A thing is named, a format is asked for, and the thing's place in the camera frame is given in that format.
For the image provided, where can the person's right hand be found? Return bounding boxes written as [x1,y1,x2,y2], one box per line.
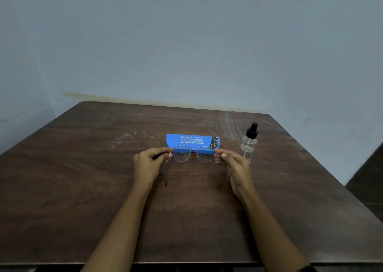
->
[213,148,255,200]

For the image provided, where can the blue glasses case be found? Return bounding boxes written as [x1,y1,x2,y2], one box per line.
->
[166,133,221,156]

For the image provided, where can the clear spray bottle black cap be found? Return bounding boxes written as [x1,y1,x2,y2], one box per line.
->
[239,122,259,164]

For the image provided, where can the person's left hand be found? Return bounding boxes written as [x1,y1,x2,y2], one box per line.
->
[133,146,174,192]

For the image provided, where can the metal-framed eyeglasses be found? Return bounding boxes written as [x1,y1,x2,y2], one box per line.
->
[163,145,231,187]

